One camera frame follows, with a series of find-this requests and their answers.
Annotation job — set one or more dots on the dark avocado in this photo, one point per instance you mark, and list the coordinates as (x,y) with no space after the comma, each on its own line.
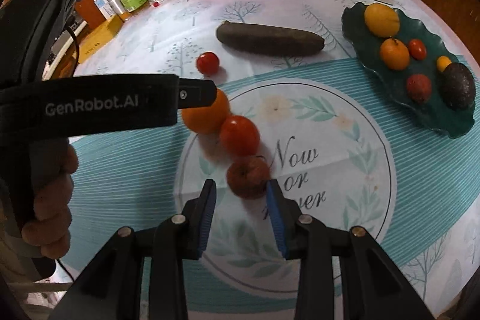
(457,87)

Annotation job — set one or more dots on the person's left hand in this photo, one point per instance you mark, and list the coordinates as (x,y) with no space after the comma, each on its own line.
(50,232)

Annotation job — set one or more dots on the small metal can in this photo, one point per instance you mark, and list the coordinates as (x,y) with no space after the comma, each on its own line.
(118,8)

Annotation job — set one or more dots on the small red cherry tomato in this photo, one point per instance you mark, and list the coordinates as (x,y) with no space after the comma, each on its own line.
(417,49)

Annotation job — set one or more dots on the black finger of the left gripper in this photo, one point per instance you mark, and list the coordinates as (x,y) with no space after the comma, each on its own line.
(196,93)

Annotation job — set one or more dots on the dark red lychee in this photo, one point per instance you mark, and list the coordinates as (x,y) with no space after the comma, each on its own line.
(247,177)
(419,88)

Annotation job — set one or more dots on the yellow tin box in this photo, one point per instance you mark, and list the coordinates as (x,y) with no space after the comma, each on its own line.
(99,37)

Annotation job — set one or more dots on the white blue medicine box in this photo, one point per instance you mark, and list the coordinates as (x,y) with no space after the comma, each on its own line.
(105,8)

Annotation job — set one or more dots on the small yellow kumquat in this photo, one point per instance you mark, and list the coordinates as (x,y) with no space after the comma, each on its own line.
(442,63)

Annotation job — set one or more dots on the yellow orange with sticker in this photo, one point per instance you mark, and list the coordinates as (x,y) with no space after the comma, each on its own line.
(381,20)

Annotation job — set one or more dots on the cherry tomato near banana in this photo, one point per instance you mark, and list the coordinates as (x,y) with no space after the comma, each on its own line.
(208,63)

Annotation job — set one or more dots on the orange tangerine with stem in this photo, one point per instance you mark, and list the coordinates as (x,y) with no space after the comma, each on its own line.
(394,54)

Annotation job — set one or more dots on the tree print tablecloth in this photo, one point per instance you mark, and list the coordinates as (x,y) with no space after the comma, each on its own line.
(128,178)

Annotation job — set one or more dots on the dark green scalloped plate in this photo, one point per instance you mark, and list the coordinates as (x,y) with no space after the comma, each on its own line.
(417,71)

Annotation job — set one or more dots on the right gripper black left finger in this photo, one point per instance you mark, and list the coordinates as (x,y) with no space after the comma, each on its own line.
(110,287)

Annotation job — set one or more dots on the overripe dark banana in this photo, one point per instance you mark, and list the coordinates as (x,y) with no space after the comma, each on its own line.
(269,40)

